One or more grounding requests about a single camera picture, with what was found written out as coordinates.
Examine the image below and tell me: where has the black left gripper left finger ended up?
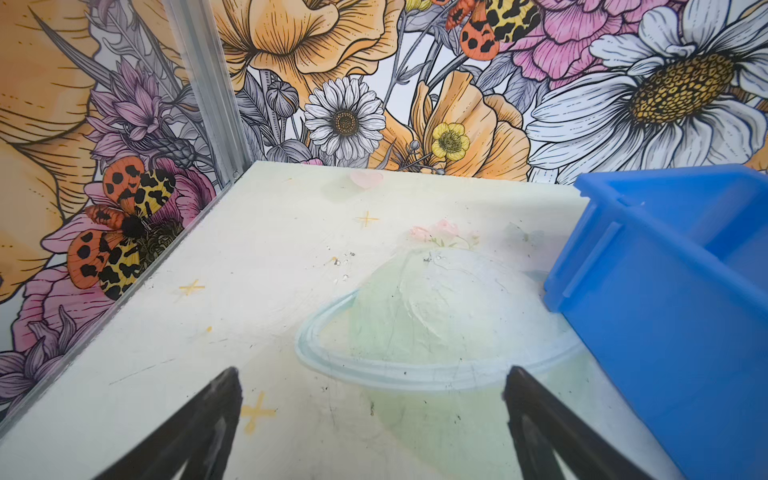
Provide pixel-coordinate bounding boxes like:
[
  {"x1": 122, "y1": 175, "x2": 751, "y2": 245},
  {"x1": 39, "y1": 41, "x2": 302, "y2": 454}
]
[{"x1": 97, "y1": 367, "x2": 243, "y2": 479}]

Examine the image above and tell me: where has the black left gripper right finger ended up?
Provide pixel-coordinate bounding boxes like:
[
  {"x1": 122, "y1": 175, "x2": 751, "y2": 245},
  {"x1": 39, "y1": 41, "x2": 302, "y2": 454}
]
[{"x1": 503, "y1": 366, "x2": 649, "y2": 479}]

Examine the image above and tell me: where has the blue plastic bin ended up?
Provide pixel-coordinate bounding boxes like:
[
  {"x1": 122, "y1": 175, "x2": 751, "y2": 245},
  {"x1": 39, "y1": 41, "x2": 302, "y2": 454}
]
[{"x1": 544, "y1": 165, "x2": 767, "y2": 479}]

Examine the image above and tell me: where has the aluminium corner post left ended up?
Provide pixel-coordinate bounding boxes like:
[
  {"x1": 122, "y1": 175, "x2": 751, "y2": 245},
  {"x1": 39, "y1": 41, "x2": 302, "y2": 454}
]
[{"x1": 164, "y1": 0, "x2": 251, "y2": 188}]

